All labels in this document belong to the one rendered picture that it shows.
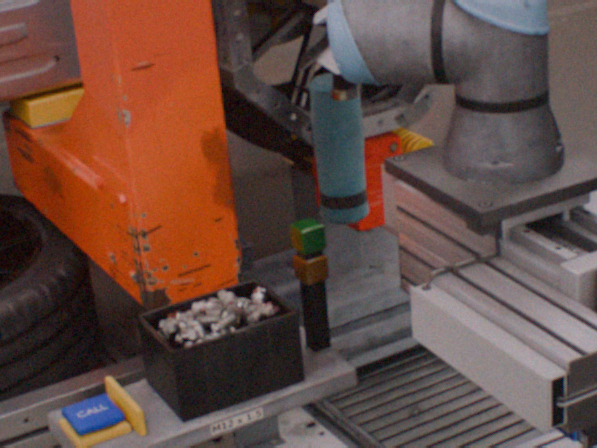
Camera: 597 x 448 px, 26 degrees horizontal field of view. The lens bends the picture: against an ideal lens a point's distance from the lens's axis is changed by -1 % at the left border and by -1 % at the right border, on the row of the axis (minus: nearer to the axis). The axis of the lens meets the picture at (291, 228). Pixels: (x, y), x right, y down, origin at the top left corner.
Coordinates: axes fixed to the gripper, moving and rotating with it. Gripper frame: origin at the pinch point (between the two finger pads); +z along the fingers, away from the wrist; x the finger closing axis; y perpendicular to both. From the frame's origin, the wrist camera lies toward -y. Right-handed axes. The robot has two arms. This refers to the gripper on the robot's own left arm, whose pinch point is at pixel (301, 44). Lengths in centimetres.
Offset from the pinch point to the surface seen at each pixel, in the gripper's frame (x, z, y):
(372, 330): 80, -8, 33
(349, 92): 19.5, -9.9, 5.1
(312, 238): 7.4, 15.3, 23.0
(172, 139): 6.6, 22.5, -1.0
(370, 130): 50, -22, 6
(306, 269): 10.3, 18.1, 25.6
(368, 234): 99, -28, 14
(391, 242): 94, -29, 19
